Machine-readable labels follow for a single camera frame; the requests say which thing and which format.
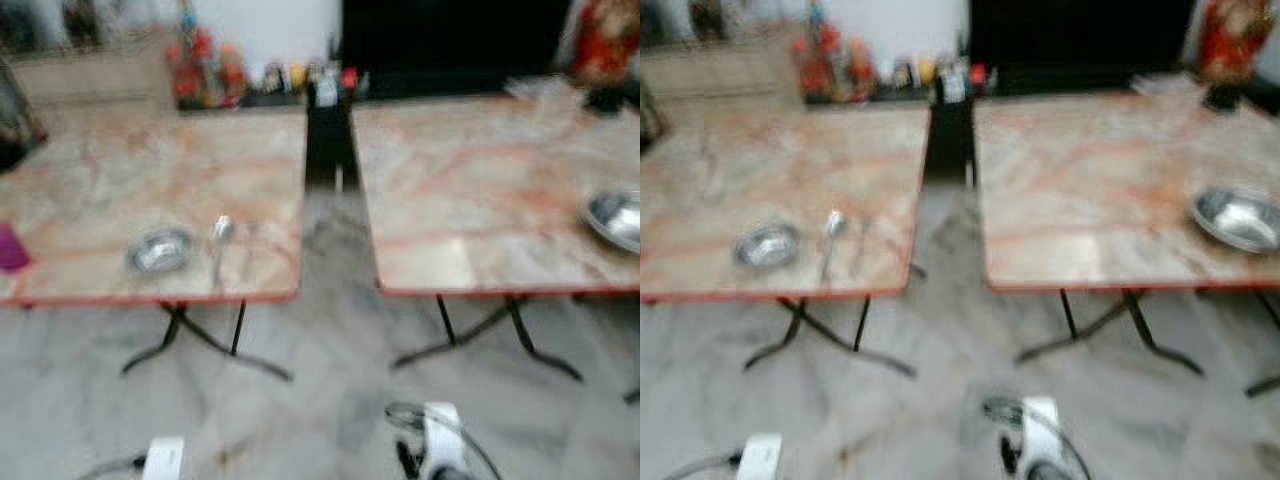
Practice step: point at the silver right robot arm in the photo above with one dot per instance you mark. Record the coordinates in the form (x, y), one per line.
(1052, 471)
(452, 474)

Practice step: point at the black folding table legs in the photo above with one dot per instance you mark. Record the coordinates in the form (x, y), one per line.
(238, 325)
(861, 322)
(1068, 312)
(445, 318)

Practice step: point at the steel spoon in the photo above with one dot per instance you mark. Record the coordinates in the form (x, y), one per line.
(221, 230)
(834, 225)

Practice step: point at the large steel bowl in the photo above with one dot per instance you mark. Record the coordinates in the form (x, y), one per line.
(615, 220)
(1238, 220)

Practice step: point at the small steel bowl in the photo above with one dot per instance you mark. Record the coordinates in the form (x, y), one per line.
(768, 246)
(160, 252)

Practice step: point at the small figurine ornaments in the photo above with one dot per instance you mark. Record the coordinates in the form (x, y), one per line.
(295, 78)
(925, 74)

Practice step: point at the clear plastic bag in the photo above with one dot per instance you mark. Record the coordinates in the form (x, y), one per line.
(1170, 85)

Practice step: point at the black television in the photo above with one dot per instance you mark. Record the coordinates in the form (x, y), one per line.
(1080, 42)
(455, 45)

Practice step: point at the red lidded snack jars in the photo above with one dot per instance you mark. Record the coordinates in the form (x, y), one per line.
(205, 70)
(832, 65)

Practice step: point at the purple plastic cup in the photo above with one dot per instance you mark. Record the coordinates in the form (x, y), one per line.
(10, 250)

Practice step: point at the red gold festive decoration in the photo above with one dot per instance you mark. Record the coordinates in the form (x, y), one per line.
(1235, 38)
(605, 40)

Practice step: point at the light wooden cabinet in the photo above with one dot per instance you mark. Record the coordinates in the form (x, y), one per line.
(90, 75)
(720, 72)

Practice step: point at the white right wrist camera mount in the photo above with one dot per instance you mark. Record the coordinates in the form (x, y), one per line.
(444, 435)
(1040, 430)

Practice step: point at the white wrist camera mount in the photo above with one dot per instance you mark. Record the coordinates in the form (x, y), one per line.
(1040, 430)
(760, 455)
(444, 435)
(165, 458)

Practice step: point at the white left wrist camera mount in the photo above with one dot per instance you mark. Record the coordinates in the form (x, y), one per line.
(760, 455)
(165, 458)

